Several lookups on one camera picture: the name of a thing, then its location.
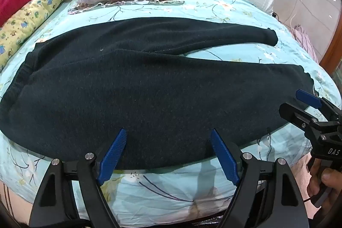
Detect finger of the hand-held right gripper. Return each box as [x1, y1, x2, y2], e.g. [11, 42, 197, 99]
[296, 89, 342, 125]
[278, 103, 325, 135]

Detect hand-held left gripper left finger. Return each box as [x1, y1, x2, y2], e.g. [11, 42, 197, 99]
[29, 128, 128, 228]

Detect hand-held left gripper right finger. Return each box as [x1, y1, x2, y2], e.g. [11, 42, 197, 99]
[210, 128, 310, 228]

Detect dark knit pants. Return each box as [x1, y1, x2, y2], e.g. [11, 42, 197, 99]
[0, 16, 315, 170]

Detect person's right hand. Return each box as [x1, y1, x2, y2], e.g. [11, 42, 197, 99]
[307, 159, 342, 200]

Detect pink cloth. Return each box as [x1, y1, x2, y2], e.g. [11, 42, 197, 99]
[291, 25, 318, 63]

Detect light blue floral bedsheet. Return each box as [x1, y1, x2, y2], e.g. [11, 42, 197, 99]
[0, 0, 342, 224]

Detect yellow printed pillow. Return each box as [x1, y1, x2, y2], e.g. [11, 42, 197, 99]
[0, 0, 68, 71]

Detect brown wooden frame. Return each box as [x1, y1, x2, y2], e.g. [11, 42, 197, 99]
[319, 30, 342, 77]

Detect white cable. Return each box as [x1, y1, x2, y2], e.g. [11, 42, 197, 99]
[289, 0, 301, 29]

